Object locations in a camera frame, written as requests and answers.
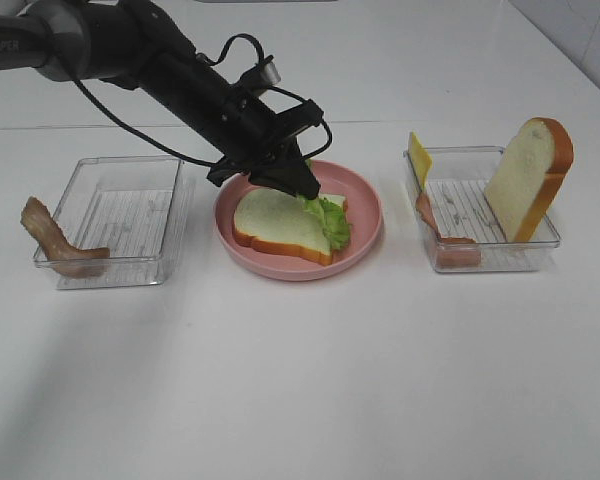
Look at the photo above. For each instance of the pink round plate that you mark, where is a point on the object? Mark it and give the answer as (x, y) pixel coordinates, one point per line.
(364, 213)

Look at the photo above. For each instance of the clear plastic tray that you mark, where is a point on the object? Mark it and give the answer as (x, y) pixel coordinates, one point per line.
(136, 207)
(455, 187)

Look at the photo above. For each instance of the left clear plastic tray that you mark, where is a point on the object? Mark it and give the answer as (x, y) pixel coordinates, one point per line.
(136, 207)

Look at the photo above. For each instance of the pink bacon strip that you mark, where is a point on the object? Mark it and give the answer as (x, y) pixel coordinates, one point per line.
(449, 252)

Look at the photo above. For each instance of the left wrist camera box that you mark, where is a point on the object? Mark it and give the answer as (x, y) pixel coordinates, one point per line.
(268, 72)

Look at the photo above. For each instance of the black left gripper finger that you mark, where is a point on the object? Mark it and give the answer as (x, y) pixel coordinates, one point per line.
(280, 179)
(291, 157)

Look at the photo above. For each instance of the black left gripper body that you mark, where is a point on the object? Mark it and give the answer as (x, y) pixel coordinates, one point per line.
(242, 127)

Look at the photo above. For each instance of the right clear plastic tray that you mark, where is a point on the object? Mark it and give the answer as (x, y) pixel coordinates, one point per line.
(455, 187)

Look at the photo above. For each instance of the green lettuce leaf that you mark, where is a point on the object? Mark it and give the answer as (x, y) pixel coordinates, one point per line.
(330, 212)

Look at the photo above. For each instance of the yellow cheese slice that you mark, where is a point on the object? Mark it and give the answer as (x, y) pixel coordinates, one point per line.
(421, 160)

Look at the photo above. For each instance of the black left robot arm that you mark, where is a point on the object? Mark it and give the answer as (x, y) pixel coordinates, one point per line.
(136, 44)

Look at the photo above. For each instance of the brown bacon strip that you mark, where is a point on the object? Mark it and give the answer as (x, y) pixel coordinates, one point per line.
(66, 259)

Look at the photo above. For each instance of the bread slice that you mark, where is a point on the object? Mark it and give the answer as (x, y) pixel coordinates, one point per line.
(272, 222)
(529, 175)

